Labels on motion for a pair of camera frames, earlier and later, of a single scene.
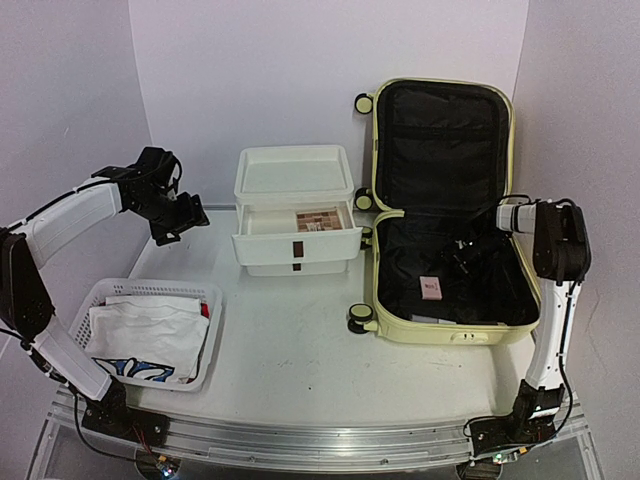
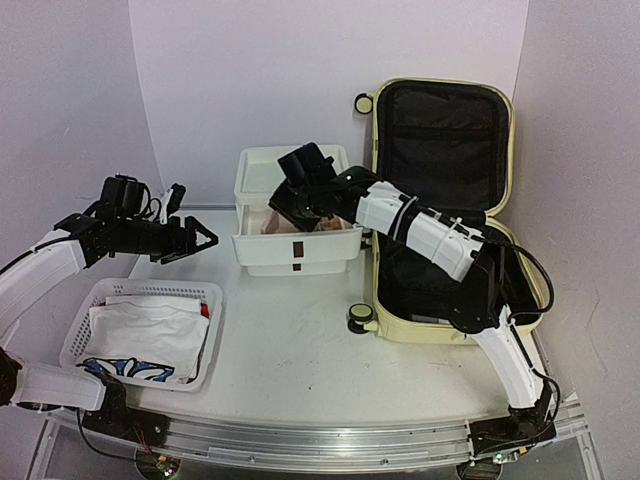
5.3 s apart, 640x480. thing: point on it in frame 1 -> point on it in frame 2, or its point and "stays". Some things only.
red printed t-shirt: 205,310 stays
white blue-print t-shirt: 153,338 stays
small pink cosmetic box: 430,288 -> 276,223
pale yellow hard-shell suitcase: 443,154 stays
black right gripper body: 474,253 -> 297,206
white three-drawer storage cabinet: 295,209 stays
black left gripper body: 165,216 -> 156,246
